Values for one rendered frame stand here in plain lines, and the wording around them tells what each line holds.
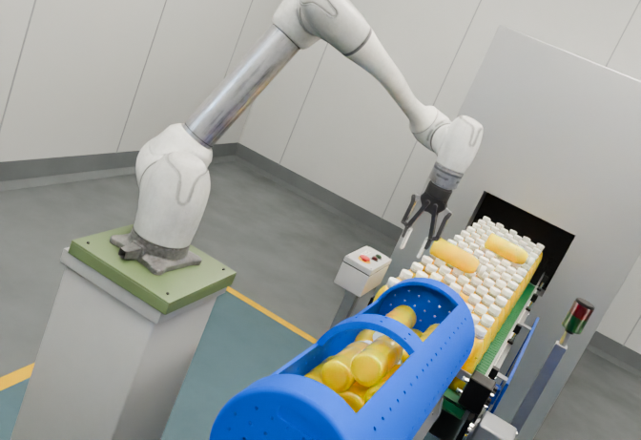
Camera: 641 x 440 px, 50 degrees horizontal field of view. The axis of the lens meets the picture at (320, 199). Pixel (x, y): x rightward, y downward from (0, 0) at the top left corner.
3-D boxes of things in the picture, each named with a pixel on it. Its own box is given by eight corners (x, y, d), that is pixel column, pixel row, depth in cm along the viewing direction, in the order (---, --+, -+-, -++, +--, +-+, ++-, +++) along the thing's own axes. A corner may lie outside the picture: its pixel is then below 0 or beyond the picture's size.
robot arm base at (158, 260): (94, 242, 174) (101, 222, 173) (155, 231, 194) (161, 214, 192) (145, 279, 167) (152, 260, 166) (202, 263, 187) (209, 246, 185)
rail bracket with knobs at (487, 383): (448, 403, 200) (464, 373, 197) (454, 393, 206) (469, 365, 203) (480, 422, 196) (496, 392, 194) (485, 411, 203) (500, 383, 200)
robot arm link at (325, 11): (381, 24, 173) (361, 14, 184) (333, -28, 164) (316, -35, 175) (344, 63, 174) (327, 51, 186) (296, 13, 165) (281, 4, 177)
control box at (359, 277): (333, 282, 221) (345, 254, 219) (355, 270, 240) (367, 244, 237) (360, 298, 218) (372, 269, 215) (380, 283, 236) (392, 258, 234)
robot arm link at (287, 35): (125, 190, 183) (120, 160, 202) (173, 222, 191) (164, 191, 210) (322, -32, 175) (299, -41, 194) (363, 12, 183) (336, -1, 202)
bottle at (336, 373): (340, 400, 145) (370, 370, 162) (357, 375, 143) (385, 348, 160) (314, 378, 147) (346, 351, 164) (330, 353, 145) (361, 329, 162)
